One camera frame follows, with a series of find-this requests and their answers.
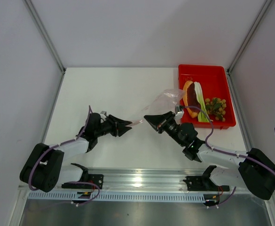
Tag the left aluminium frame post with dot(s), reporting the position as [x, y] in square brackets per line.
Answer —
[44, 34]

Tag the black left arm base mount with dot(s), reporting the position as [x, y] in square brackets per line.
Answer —
[87, 181]

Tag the red plastic tray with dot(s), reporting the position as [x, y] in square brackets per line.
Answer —
[214, 84]

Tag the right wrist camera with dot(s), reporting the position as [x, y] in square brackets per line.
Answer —
[179, 111]

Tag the aluminium frame post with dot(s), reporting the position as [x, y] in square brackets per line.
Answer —
[44, 34]
[267, 4]

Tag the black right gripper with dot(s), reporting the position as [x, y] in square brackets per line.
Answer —
[164, 119]

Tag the right aluminium frame post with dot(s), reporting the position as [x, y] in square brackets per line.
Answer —
[267, 4]

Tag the slotted grey cable duct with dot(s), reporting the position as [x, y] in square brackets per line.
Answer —
[123, 196]

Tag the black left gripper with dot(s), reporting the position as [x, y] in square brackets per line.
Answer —
[114, 121]

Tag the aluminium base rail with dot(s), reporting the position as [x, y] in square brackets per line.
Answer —
[132, 179]

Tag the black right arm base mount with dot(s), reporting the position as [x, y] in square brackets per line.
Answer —
[201, 183]

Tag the clear pink zip top bag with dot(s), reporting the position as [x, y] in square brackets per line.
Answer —
[163, 103]

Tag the yellow longan fruit bunch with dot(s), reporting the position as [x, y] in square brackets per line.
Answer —
[215, 107]

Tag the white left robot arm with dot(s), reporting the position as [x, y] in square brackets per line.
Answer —
[43, 168]

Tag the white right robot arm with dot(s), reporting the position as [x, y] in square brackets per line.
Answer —
[251, 170]

